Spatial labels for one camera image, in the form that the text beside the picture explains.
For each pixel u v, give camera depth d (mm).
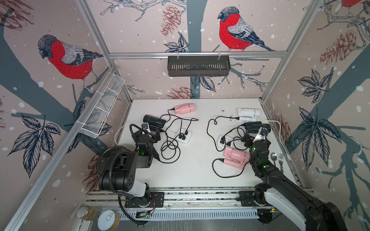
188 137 951
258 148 619
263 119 1012
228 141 905
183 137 946
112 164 482
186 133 957
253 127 974
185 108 1080
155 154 878
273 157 878
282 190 524
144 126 781
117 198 687
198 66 1047
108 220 644
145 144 685
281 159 876
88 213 627
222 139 928
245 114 1051
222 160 856
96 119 849
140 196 606
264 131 685
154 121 1043
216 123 1039
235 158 850
